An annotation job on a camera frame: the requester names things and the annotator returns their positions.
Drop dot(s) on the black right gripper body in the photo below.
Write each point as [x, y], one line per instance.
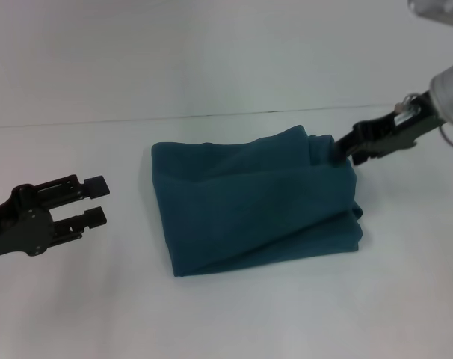
[402, 131]

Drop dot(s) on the blue t-shirt with FREE print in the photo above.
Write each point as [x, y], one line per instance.
[256, 202]

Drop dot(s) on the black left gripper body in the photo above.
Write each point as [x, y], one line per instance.
[21, 224]

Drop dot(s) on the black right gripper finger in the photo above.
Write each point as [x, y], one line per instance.
[344, 147]
[363, 156]

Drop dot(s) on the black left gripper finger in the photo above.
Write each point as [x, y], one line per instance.
[77, 188]
[82, 220]

